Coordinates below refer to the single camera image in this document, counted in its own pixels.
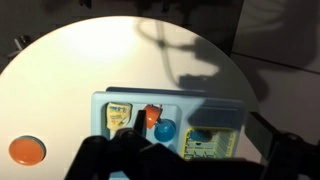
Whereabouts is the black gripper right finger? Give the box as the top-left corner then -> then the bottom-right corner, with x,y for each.
245,112 -> 320,180

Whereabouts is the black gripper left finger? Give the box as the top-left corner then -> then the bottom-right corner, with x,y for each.
64,109 -> 188,180

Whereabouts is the yellow toy soap bottle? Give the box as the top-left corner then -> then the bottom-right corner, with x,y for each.
106,102 -> 132,136

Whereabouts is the blue toy bowl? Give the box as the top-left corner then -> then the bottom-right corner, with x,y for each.
154,119 -> 176,142

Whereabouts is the orange toy cup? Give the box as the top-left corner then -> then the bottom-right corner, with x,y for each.
144,104 -> 162,129

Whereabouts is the light blue toy sink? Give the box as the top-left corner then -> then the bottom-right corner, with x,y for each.
91,87 -> 245,157

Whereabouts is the orange toy plate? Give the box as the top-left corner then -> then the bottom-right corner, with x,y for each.
8,135 -> 47,166

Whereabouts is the yellow-green dish rack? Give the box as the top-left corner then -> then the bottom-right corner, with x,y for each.
181,127 -> 237,160

